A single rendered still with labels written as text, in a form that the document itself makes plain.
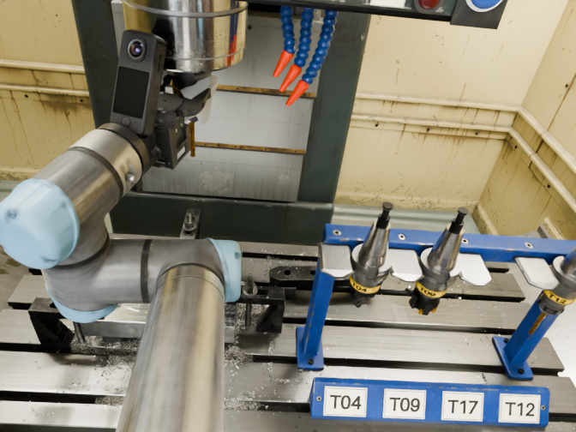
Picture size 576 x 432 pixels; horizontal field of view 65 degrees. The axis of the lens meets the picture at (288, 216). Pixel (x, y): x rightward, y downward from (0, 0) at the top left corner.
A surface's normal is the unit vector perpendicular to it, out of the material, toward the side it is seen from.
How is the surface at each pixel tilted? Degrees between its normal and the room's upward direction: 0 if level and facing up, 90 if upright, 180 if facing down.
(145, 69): 62
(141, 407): 30
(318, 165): 90
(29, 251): 93
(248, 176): 91
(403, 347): 0
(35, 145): 90
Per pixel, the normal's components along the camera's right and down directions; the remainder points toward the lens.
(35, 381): 0.10, -0.78
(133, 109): -0.24, 0.14
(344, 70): 0.01, 0.62
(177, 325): -0.02, -0.91
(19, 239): -0.30, 0.62
